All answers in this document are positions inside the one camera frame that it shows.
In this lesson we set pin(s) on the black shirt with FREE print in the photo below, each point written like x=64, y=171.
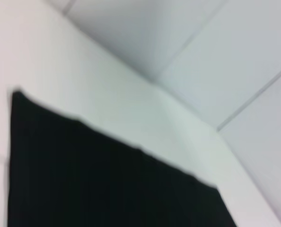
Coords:
x=95, y=177

